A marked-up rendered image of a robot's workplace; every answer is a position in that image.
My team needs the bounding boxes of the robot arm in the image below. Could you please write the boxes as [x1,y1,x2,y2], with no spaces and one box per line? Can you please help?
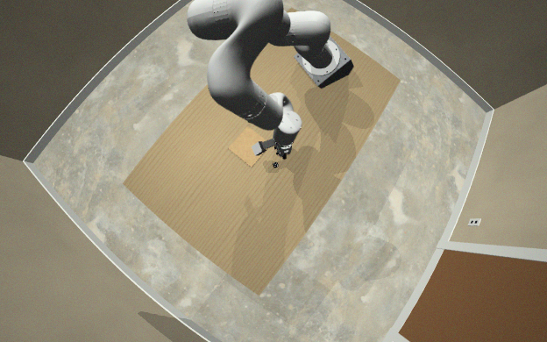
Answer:
[187,0,340,156]

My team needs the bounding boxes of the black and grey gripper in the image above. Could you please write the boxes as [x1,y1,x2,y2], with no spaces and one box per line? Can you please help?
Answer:
[274,145,292,160]

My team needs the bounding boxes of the tan flat mat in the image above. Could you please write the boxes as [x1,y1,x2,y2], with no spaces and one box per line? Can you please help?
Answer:
[228,126,266,167]

